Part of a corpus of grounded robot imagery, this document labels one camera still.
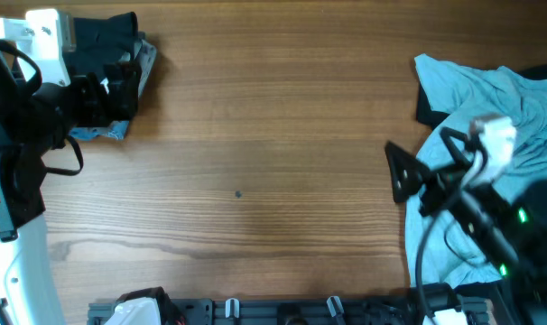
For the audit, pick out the folded grey trousers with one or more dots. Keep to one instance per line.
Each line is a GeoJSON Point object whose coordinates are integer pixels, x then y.
{"type": "Point", "coordinates": [145, 55]}

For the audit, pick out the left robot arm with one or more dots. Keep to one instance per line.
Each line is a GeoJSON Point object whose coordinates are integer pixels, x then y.
{"type": "Point", "coordinates": [36, 117]}

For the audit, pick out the black shorts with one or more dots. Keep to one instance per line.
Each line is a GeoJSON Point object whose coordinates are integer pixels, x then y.
{"type": "Point", "coordinates": [100, 42]}

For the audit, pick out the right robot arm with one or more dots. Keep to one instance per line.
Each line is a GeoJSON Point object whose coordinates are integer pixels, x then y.
{"type": "Point", "coordinates": [511, 236]}

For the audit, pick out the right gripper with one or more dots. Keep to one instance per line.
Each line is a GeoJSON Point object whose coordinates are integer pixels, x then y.
{"type": "Point", "coordinates": [434, 186]}

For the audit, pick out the folded blue jeans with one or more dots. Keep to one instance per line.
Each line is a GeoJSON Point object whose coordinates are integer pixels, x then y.
{"type": "Point", "coordinates": [116, 130]}

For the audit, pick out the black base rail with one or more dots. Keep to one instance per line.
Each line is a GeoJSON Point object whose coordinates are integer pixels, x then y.
{"type": "Point", "coordinates": [449, 308]}

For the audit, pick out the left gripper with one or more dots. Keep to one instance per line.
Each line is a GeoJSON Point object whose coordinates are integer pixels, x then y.
{"type": "Point", "coordinates": [125, 98]}

